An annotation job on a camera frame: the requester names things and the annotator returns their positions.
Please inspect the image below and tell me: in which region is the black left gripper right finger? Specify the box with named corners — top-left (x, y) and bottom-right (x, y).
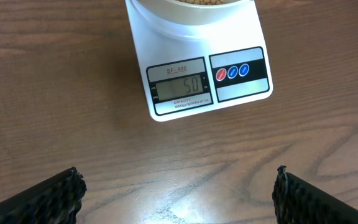
top-left (272, 166), bottom-right (358, 224)

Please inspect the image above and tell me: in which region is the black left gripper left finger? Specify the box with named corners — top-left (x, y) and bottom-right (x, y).
top-left (0, 167), bottom-right (86, 224)

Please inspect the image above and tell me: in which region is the white digital kitchen scale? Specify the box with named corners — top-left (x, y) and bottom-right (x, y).
top-left (126, 1), bottom-right (273, 122)

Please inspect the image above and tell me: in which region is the white ceramic bowl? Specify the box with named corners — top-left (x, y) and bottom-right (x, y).
top-left (131, 0), bottom-right (253, 26)

